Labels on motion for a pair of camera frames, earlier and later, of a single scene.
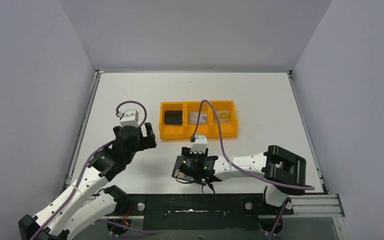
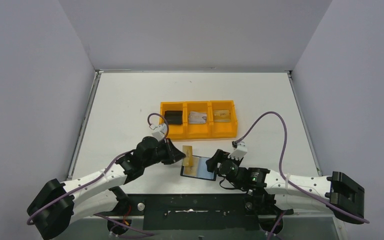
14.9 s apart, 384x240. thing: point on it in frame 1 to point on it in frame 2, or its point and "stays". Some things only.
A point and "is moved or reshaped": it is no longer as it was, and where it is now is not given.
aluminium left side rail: (69, 176) stays
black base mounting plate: (201, 211) stays
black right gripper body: (186, 150) to (239, 184)
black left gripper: (141, 140) to (170, 151)
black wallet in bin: (173, 117) stays
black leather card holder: (176, 173) is moved or reshaped
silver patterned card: (193, 116) stays
